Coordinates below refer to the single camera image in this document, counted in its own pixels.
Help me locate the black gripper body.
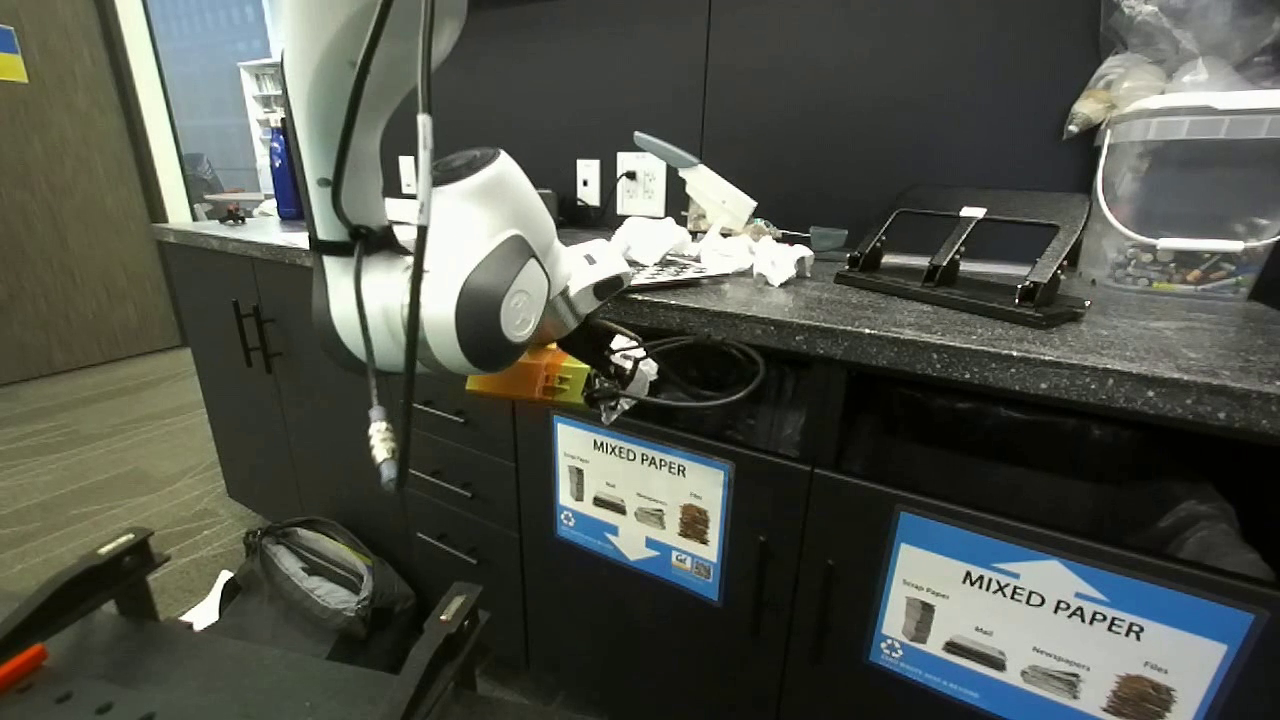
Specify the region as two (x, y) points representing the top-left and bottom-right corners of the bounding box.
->
(579, 325), (633, 409)

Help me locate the white paper ball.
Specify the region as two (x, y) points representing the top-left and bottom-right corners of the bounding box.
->
(607, 214), (700, 275)
(747, 235), (818, 290)
(693, 231), (759, 279)
(605, 331), (665, 412)

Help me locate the black counter cabinet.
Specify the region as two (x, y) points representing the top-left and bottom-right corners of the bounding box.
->
(151, 214), (1280, 720)

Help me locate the mixed paper sign down arrow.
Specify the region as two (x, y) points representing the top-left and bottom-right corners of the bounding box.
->
(547, 409), (734, 606)

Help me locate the black cart leg white label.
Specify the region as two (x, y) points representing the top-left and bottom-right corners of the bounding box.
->
(376, 579), (493, 720)
(0, 524), (168, 653)

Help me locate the dark grey backpack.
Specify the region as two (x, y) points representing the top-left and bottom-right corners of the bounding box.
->
(214, 515), (423, 673)

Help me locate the blue water bottle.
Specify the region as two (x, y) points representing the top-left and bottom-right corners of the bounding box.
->
(265, 120), (308, 229)

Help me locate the small black object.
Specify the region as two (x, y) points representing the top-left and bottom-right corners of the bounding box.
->
(197, 191), (270, 223)

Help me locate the white shelf unit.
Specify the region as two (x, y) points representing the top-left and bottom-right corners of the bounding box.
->
(235, 52), (293, 214)

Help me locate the small white paper slip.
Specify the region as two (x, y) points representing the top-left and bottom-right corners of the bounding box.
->
(177, 571), (235, 631)

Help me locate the grey robot cart platform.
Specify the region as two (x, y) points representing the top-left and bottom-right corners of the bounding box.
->
(0, 618), (445, 720)

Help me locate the mixed paper sign up arrow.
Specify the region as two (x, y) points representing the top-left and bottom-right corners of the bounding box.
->
(867, 506), (1262, 720)

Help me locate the clear plastic container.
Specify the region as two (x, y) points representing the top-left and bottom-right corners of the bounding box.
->
(1091, 83), (1280, 301)

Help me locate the clear plastic bag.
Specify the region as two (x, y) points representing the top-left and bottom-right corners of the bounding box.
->
(1062, 0), (1280, 135)

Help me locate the blue yellow flag sticker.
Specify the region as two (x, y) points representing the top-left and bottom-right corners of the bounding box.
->
(0, 20), (31, 89)

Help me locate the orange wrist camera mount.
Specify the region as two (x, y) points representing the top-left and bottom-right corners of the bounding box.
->
(460, 344), (601, 412)

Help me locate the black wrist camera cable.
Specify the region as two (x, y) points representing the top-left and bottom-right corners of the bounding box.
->
(595, 331), (772, 412)

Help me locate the black drawer silver handle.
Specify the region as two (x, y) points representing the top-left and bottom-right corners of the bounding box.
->
(397, 396), (520, 461)
(397, 511), (522, 631)
(391, 437), (520, 533)

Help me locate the white double wall outlet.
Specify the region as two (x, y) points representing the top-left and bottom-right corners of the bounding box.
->
(610, 147), (672, 221)

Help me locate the white tool teal handle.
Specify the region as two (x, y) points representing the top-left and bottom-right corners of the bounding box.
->
(628, 129), (759, 244)

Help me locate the black cable silver connector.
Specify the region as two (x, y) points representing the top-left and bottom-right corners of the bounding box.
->
(325, 0), (440, 495)

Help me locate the orange clamp handle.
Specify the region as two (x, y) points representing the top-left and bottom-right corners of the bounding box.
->
(0, 638), (53, 694)

